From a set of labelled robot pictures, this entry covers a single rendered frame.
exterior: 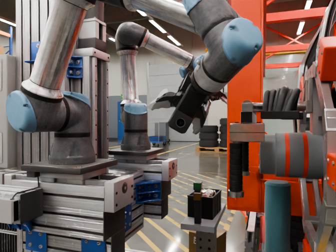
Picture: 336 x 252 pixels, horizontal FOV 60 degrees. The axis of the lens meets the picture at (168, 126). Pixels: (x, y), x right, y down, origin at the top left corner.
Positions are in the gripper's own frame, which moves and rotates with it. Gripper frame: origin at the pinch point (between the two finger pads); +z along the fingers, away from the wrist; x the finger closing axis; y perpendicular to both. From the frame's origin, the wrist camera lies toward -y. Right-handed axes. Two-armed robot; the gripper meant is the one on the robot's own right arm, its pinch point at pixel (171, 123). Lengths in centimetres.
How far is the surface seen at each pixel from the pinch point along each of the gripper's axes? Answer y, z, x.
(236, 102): 52, 36, -32
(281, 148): 8.8, -3.9, -32.8
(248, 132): 3.3, -9.5, -18.3
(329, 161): -4.6, -24.4, -30.2
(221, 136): 479, 673, -287
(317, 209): 5, 11, -61
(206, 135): 468, 697, -247
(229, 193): -9.9, 0.9, -22.8
